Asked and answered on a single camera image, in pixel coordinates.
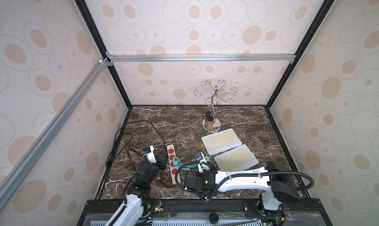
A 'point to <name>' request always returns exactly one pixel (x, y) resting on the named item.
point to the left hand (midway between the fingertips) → (170, 152)
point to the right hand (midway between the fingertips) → (210, 163)
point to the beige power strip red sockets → (171, 153)
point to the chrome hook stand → (215, 93)
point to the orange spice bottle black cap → (210, 124)
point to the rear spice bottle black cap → (208, 113)
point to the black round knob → (213, 218)
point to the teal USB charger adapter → (175, 161)
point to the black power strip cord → (129, 122)
